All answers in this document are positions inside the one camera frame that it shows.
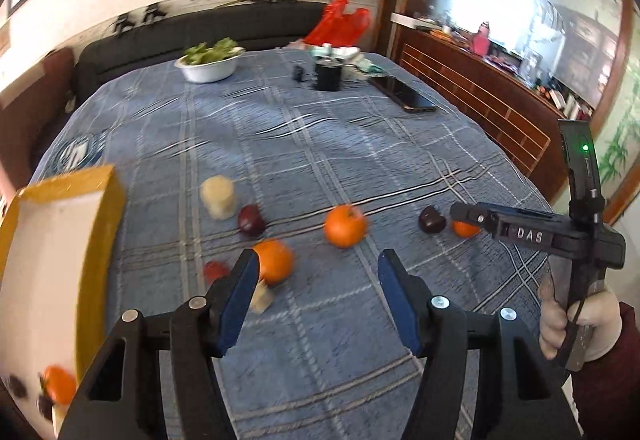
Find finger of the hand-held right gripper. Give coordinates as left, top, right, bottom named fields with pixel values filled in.
left=449, top=201, right=501, bottom=239

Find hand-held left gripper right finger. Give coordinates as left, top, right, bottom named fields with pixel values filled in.
left=377, top=248, right=583, bottom=440

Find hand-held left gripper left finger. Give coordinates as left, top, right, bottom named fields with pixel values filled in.
left=57, top=247, right=262, bottom=440

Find small banana piece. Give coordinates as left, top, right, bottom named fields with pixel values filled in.
left=250, top=282, right=275, bottom=313

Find red jujube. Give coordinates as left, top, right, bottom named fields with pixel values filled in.
left=203, top=261, right=231, bottom=286

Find peeled banana cylinder piece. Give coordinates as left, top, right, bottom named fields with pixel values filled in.
left=200, top=175, right=237, bottom=220

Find yellow cardboard tray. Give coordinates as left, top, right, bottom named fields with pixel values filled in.
left=0, top=165, right=127, bottom=440

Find person's right forearm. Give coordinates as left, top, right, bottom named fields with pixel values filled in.
left=570, top=302, right=640, bottom=440

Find person's right hand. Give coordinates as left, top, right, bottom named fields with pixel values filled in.
left=539, top=270, right=623, bottom=363

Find wooden sideboard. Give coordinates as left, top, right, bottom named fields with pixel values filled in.
left=390, top=12, right=596, bottom=201

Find black smartphone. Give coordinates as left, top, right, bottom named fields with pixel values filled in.
left=367, top=76, right=437, bottom=113

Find row of books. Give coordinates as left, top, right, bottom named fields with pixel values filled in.
left=545, top=87, right=596, bottom=121

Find blue plaid tablecloth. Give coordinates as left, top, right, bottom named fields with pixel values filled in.
left=30, top=47, right=571, bottom=440

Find pink bottle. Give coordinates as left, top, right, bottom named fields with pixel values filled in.
left=472, top=20, right=491, bottom=56

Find black cup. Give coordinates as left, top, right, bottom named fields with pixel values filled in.
left=314, top=57, right=343, bottom=92

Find orange with leaf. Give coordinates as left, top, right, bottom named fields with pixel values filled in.
left=40, top=366, right=78, bottom=406

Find white packets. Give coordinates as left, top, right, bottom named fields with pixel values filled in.
left=307, top=42, right=361, bottom=63

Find red plastic bag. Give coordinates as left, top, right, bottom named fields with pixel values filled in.
left=304, top=0, right=372, bottom=48

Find white bowl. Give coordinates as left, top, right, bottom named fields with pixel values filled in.
left=175, top=47, right=246, bottom=83

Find green leafy vegetables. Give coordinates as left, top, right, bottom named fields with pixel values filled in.
left=185, top=37, right=238, bottom=66

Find brown armchair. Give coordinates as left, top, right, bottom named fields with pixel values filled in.
left=0, top=47, right=76, bottom=201

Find black sofa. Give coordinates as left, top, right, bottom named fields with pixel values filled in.
left=75, top=0, right=341, bottom=96

